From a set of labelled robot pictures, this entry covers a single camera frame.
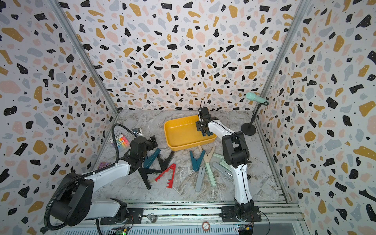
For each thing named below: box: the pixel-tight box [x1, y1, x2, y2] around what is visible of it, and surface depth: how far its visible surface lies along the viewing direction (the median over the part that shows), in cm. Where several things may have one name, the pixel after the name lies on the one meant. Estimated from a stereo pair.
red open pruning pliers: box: [154, 163, 177, 189], surface depth 87 cm
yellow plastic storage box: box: [163, 114, 217, 152], surface depth 112 cm
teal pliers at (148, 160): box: [143, 148, 162, 169], surface depth 94 cm
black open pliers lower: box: [138, 167, 163, 190], surface depth 87 cm
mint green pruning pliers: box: [205, 162, 217, 187], surface depth 87 cm
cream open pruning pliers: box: [197, 144, 216, 164], surface depth 96 cm
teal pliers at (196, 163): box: [189, 150, 206, 172], surface depth 93 cm
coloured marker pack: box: [109, 133, 130, 149], surface depth 102 cm
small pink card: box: [96, 161, 112, 169], surface depth 92 cm
